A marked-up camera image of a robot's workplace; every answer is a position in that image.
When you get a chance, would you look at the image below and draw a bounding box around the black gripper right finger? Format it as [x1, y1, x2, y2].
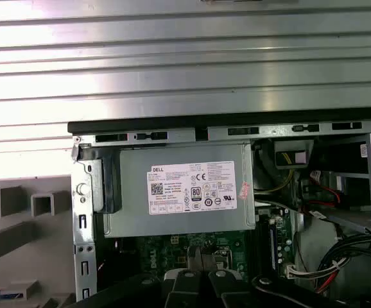
[202, 246, 343, 308]

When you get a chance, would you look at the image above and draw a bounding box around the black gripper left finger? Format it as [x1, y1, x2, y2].
[73, 245, 205, 308]

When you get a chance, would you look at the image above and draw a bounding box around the black RAM slot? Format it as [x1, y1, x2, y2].
[259, 218, 270, 271]
[251, 218, 261, 271]

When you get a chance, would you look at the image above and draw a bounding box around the CPU socket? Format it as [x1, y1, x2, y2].
[211, 247, 239, 273]

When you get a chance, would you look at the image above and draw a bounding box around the green Dell motherboard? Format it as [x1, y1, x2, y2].
[116, 208, 298, 291]

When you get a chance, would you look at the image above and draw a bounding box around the black open PC case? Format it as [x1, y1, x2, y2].
[67, 107, 371, 308]

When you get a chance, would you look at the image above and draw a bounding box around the grey Dell power supply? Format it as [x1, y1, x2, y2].
[103, 142, 257, 239]

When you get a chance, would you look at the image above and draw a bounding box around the grey plastic parts rack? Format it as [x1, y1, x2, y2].
[0, 175, 77, 308]

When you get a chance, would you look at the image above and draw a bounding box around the grey metal drive cage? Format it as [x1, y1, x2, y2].
[300, 133, 371, 234]

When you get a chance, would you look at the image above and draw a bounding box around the multicolour front panel wire bundle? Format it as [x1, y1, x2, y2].
[288, 250, 371, 295]

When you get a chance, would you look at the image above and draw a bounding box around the yellow black CPU power cable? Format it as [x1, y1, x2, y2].
[254, 150, 296, 195]

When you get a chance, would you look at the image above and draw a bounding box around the black sleeved cable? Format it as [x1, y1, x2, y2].
[313, 231, 371, 273]

